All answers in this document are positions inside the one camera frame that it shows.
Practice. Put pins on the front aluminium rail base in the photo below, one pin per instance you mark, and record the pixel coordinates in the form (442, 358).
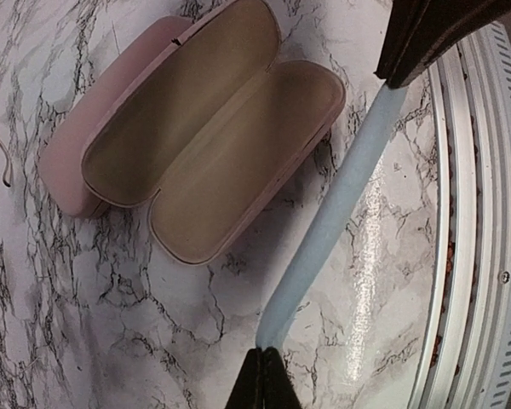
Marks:
(466, 355)

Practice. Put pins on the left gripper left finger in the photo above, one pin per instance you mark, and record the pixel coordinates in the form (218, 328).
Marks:
(247, 392)

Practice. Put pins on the pink soft glasses case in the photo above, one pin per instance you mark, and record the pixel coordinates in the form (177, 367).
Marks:
(211, 129)

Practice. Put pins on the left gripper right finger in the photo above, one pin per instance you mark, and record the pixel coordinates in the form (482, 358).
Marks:
(278, 391)

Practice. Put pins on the pink hard glasses case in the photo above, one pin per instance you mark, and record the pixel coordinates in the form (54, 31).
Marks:
(60, 163)

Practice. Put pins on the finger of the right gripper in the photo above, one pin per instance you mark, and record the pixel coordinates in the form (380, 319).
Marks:
(420, 31)

